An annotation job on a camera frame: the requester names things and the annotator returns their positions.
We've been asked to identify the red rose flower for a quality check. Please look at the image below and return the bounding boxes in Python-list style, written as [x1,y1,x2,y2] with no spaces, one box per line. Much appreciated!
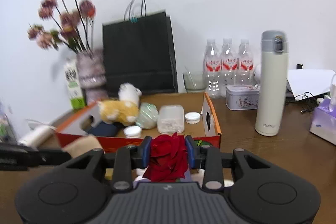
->
[143,133,188,182]

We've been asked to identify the iridescent wrapper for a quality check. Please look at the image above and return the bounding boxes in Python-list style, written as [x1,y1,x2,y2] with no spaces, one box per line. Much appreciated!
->
[135,102,158,130]

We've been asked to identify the small white round jar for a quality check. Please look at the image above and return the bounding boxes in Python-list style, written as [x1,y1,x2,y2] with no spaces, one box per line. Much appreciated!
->
[185,112,201,124]

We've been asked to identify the navy zippered case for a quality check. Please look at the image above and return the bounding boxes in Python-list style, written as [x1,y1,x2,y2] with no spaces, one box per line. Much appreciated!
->
[88,122,119,137]

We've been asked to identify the yellow white plush alpaca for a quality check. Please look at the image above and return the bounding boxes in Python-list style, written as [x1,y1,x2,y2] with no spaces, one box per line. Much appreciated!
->
[97,83,142,127]

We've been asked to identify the person's left hand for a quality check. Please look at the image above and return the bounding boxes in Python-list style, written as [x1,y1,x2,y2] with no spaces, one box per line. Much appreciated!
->
[62,135,102,159]

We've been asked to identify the white power strip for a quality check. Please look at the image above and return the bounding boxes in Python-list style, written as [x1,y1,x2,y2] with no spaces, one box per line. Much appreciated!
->
[18,125,56,147]

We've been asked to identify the red orange cardboard box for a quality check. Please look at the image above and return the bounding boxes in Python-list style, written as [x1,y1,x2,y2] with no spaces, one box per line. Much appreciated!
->
[55,93,222,152]

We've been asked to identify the silver tin box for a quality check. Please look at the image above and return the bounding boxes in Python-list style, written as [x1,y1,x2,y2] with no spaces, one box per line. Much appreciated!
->
[226,85,260,111]

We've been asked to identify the clear glass cup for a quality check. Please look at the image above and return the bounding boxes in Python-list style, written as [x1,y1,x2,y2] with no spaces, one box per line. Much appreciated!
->
[182,67,206,93]

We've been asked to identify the cream thermos bottle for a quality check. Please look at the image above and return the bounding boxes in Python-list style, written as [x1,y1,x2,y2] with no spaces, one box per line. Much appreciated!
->
[255,30,289,136]

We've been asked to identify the green white milk carton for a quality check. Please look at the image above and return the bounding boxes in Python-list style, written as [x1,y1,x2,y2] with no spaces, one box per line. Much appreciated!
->
[64,59,86,110]

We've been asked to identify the right water bottle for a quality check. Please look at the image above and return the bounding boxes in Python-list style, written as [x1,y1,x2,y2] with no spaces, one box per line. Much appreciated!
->
[236,39,254,86]

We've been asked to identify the middle water bottle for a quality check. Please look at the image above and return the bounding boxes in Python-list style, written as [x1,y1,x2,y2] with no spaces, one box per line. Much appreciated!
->
[221,39,238,88]

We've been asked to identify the purple textured vase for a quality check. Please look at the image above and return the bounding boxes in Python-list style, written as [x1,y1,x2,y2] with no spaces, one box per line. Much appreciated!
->
[76,49,108,105]

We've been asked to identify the black paper bag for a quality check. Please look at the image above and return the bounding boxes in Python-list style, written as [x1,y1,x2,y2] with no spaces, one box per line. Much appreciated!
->
[102,0,178,96]

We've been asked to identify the purple tissue pack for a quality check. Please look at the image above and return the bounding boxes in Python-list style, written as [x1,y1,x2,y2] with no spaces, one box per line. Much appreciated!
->
[310,98,336,145]

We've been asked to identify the white paper sheet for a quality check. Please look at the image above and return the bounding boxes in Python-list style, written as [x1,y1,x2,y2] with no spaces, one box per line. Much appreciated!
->
[287,69,335,100]

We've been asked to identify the dried pink flowers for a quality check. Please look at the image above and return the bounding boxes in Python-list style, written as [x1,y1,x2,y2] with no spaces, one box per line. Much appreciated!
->
[27,0,96,54]

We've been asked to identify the black thin cable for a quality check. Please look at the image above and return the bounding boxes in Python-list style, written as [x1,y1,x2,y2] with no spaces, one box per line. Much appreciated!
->
[286,92,326,114]

